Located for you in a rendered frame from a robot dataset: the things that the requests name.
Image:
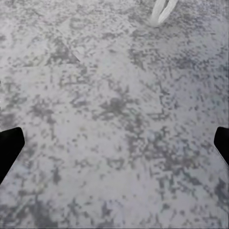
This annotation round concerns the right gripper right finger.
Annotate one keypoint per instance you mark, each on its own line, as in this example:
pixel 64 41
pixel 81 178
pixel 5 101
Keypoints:
pixel 221 141

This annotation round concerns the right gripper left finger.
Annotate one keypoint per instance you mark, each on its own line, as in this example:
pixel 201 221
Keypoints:
pixel 11 143

